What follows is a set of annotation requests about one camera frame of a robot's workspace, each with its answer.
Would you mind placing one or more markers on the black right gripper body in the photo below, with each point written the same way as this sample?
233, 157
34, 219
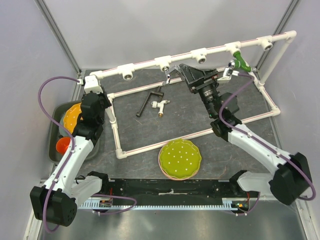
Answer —
209, 80

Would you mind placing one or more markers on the orange plastic cup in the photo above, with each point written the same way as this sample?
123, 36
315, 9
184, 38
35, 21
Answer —
62, 145

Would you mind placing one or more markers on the green dotted plate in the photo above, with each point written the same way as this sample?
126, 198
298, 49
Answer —
179, 145

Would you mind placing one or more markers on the chrome metal faucet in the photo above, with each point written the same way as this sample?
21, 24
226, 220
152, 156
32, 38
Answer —
171, 73

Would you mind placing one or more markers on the green plastic faucet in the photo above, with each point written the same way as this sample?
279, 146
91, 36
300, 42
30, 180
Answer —
239, 63

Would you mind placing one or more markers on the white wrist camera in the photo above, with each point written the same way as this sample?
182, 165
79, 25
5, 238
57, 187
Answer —
90, 84
227, 75

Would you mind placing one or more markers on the dark grey tray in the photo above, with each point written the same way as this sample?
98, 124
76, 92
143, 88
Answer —
57, 114

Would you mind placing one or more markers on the white PVC pipe frame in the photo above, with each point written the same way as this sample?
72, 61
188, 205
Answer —
162, 62

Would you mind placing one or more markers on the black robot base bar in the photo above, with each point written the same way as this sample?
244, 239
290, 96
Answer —
142, 188

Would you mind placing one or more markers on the grey cable duct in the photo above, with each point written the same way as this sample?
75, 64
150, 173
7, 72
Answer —
163, 203

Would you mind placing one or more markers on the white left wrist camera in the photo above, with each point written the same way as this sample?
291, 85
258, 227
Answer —
90, 84

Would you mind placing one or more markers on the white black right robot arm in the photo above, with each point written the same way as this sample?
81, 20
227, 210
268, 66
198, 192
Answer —
288, 178

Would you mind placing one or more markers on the orange dotted plate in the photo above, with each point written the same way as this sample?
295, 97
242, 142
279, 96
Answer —
71, 117

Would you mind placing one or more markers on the pink rimmed plate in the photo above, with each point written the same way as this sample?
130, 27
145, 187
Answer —
179, 166

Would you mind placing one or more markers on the grey plate under orange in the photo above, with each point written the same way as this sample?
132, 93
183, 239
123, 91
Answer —
63, 131

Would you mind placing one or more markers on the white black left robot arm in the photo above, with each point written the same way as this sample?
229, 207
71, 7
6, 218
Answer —
57, 201

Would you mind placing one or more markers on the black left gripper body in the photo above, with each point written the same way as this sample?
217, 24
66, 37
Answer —
105, 102

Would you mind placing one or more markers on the white plastic faucet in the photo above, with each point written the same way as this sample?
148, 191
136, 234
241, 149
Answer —
160, 105

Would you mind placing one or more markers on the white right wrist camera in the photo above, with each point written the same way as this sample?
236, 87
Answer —
227, 75

